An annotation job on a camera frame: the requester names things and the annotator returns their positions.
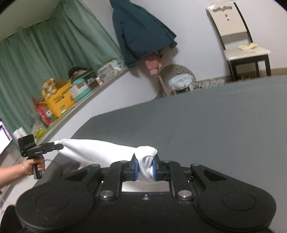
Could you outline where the plush toy monkey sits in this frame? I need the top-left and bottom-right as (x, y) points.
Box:
(42, 78), (66, 100)

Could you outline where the dark grey bed sheet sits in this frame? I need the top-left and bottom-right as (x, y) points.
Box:
(46, 75), (286, 232)

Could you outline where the cream dining chair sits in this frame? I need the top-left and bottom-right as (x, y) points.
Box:
(206, 1), (271, 81)

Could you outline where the pink hanging cloth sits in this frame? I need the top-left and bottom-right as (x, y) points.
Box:
(144, 51), (163, 75)

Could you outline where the green curtain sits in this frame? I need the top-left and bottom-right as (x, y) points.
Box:
(1, 1), (124, 133)

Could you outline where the woven laundry basket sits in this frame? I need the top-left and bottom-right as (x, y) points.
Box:
(159, 64), (197, 97)

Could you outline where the yellow-green plastic bag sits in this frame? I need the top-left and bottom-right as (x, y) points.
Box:
(32, 119), (47, 141)

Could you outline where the yellow cardboard box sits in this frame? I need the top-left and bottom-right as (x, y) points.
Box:
(44, 81), (75, 118)

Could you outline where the clear plastic container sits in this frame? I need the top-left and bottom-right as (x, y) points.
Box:
(97, 60), (122, 81)

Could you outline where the yellowish cloth on chair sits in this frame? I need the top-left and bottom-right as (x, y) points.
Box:
(238, 42), (258, 51)

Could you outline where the white curved headboard ledge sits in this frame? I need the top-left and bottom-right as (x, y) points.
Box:
(1, 69), (160, 215)

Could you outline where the dark teal hanging jacket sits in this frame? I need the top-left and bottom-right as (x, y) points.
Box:
(110, 0), (177, 68)

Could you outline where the person's left hand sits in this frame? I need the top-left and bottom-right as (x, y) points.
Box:
(22, 156), (45, 176)

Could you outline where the white paper roll pack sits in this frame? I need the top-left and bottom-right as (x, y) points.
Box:
(12, 127), (28, 144)

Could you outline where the red snack package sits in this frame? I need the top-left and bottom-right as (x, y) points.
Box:
(32, 97), (55, 126)

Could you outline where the teal and white box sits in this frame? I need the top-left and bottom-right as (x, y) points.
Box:
(69, 78), (91, 102)

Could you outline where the white t-shirt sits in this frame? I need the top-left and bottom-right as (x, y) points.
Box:
(55, 139), (158, 184)

